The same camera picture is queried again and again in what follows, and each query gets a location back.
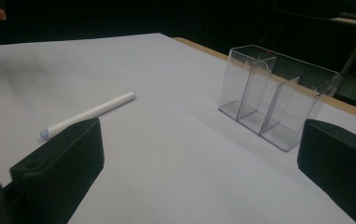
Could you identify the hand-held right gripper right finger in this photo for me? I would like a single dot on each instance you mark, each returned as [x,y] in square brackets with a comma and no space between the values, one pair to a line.
[340,165]

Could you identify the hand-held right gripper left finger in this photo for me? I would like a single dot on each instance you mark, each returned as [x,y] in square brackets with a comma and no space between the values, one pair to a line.
[63,161]

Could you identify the white pen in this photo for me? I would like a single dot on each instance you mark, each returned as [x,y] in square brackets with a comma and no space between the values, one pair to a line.
[101,108]

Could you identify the clear acrylic pen holder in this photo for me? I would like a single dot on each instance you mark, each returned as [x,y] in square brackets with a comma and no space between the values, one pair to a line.
[261,102]

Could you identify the white paper sheet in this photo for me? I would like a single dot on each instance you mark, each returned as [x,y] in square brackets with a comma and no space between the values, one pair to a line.
[166,124]

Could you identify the dark metal stand pole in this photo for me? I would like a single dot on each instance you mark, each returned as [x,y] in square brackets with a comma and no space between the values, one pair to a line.
[354,55]

